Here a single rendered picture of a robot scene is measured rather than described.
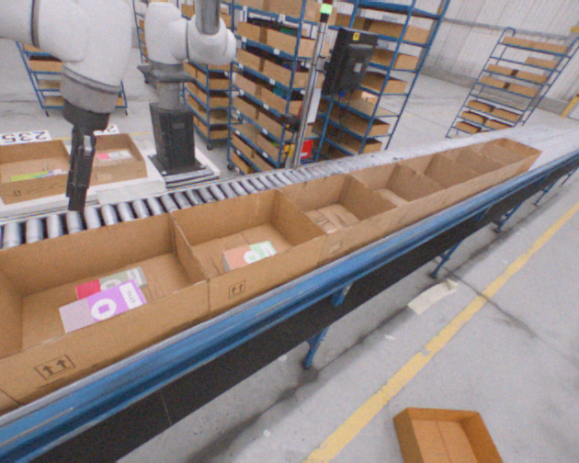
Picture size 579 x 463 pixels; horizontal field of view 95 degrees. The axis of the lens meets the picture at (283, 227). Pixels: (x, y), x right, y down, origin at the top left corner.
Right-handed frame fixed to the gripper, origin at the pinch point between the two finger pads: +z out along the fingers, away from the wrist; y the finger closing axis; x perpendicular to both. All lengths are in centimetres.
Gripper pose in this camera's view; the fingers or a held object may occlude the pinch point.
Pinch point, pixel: (75, 192)
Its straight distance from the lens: 78.4
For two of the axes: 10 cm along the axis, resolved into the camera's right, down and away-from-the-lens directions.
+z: -4.3, 8.1, 4.0
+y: -5.6, -5.9, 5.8
